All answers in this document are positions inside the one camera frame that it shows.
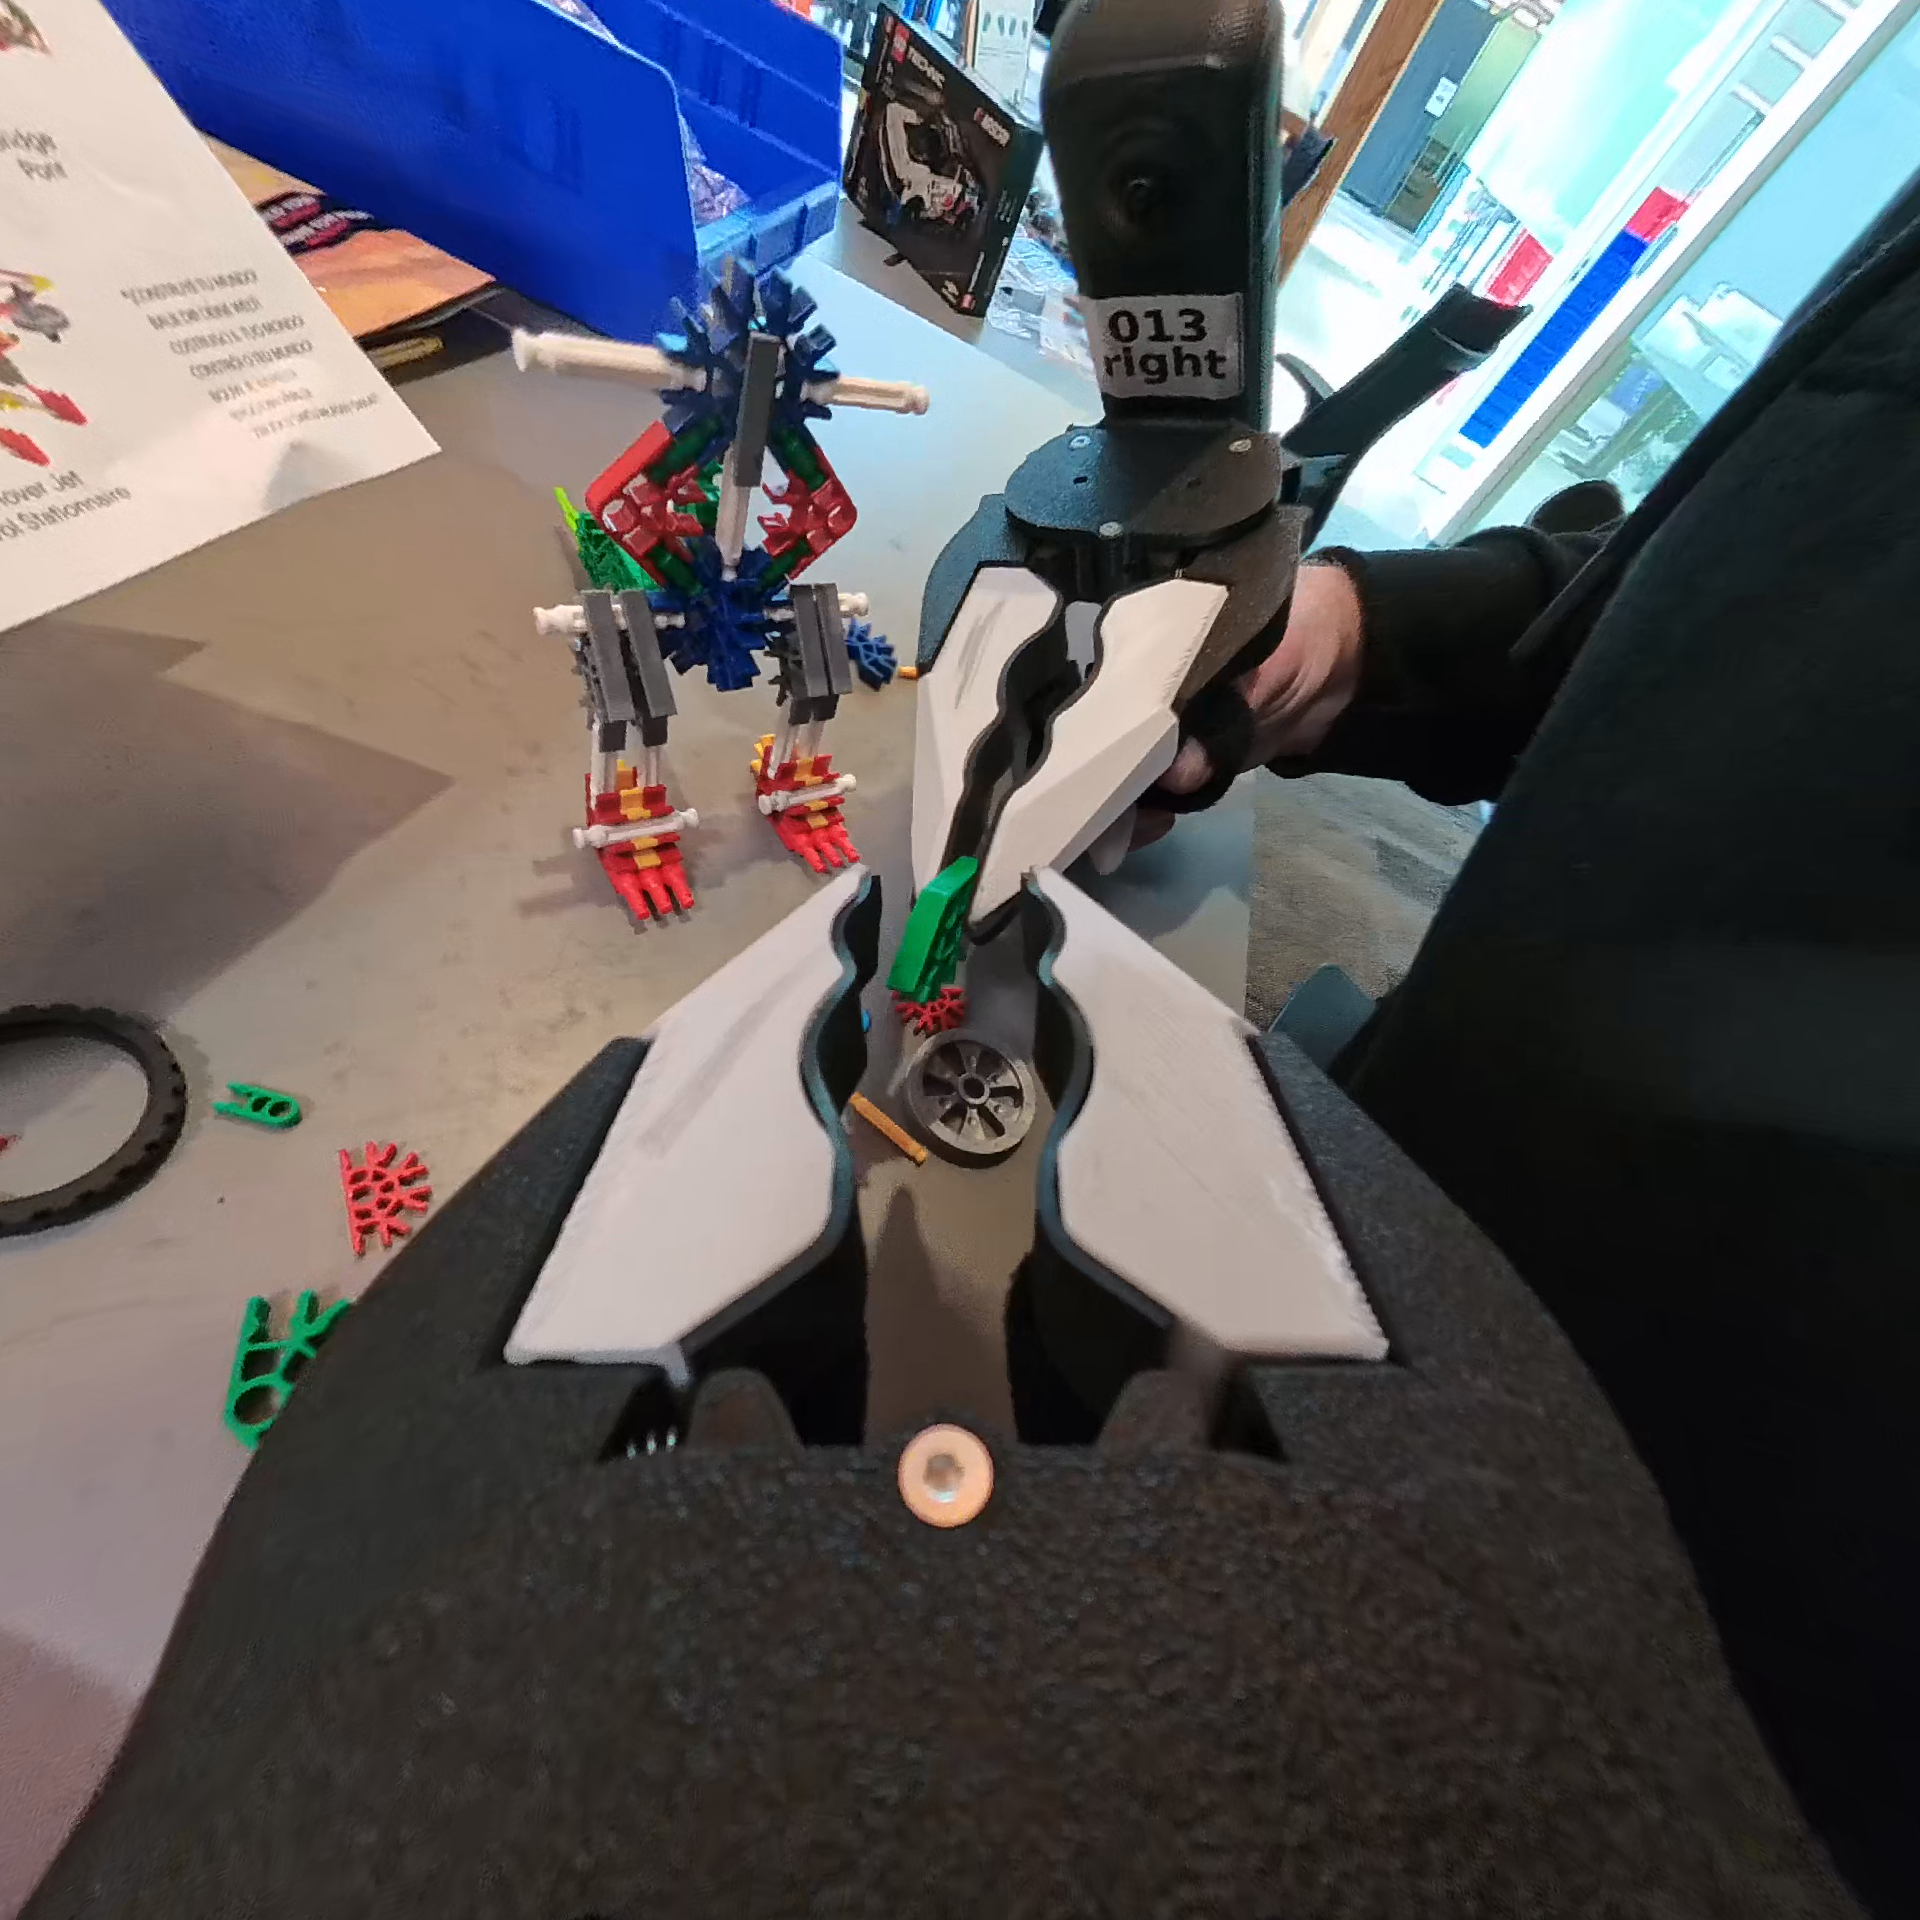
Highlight person's right forearm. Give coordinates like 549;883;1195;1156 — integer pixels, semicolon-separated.
1276;479;1649;810

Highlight green connector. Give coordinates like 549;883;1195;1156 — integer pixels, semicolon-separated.
222;1289;354;1453
882;858;984;1008

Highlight printed instruction sheet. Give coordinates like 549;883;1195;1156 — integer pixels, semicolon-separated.
0;0;441;630

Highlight black rubber tyre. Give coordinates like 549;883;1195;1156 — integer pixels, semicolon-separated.
0;999;193;1238

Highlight grey pulley wheel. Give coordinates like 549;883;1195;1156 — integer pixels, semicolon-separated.
905;1030;1037;1168

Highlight person's right hand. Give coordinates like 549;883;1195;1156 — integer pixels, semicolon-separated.
1130;563;1370;848

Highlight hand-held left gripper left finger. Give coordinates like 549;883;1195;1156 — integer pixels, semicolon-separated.
498;865;882;1448

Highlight colourful construction toy model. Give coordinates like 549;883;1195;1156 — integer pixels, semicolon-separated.
509;253;933;934

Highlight black printed box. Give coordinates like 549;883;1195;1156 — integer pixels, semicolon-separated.
841;5;1050;315

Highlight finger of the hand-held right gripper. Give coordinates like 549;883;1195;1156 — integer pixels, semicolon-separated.
910;570;1069;901
965;577;1231;940

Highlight blue plastic bin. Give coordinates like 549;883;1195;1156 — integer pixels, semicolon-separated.
105;0;847;348

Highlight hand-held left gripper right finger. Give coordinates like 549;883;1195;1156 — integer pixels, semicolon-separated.
1008;865;1392;1448

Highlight clear plastic bags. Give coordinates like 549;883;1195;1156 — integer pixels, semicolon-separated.
675;105;810;247

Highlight grey chair armrest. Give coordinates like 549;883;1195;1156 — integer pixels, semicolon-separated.
1263;965;1384;1083

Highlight black office chair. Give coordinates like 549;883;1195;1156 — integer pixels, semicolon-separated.
1279;286;1534;465

